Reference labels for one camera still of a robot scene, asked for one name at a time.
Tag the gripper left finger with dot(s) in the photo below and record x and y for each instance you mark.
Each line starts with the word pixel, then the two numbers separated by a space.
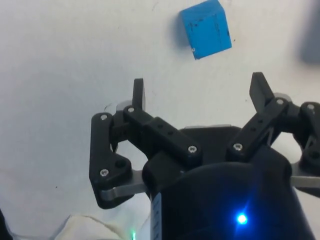
pixel 160 132

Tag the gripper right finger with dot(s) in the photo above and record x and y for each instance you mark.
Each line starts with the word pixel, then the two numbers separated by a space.
pixel 260 125

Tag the blue cube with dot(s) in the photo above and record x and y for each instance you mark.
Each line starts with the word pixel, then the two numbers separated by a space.
pixel 206 28

